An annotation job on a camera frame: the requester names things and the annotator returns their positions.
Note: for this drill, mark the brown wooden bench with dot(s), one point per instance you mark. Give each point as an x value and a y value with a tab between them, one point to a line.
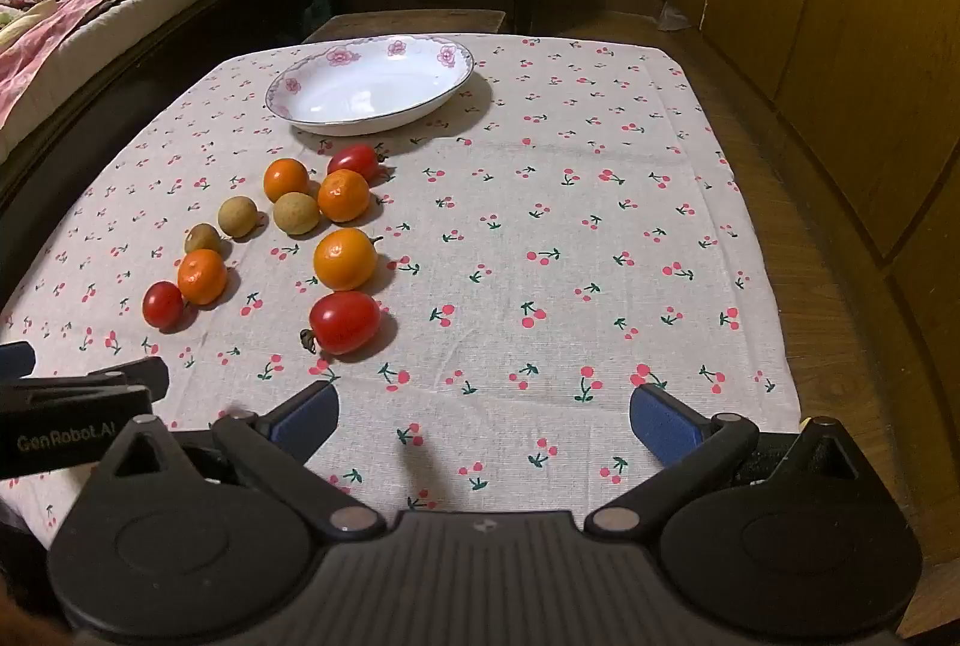
405	23

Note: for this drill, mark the small red cherry tomato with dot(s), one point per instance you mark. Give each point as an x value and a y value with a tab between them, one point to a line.
163	304
352	162

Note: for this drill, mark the cherry print tablecloth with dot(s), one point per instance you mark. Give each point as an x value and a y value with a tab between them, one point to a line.
525	203

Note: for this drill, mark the brown wooden wardrobe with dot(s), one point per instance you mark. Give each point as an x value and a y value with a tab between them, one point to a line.
825	15

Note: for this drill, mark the beige mattress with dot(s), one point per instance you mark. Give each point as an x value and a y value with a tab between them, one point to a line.
150	8

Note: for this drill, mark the large red cherry tomato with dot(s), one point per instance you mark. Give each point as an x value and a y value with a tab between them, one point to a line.
345	322

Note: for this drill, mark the brown longan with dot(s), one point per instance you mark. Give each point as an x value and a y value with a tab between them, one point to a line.
238	217
296	214
202	238

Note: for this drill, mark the white floral rimmed plate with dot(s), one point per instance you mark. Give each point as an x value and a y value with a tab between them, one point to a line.
360	91

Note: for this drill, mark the yellow green floral quilt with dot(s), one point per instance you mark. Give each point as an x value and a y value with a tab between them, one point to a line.
19	27

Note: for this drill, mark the bed with pink bedding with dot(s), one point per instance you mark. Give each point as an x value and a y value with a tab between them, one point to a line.
187	53

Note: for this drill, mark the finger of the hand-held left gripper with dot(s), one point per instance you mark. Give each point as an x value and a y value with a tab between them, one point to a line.
135	376
15	359

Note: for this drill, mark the pink floral blanket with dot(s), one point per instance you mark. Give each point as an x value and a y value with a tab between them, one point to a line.
52	38

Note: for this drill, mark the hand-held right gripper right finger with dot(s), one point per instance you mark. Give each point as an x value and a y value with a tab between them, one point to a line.
664	425

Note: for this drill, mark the small orange mandarin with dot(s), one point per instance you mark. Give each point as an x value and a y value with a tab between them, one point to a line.
344	196
202	276
345	258
286	179

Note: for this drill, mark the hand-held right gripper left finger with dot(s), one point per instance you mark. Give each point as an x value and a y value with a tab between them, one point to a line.
307	422

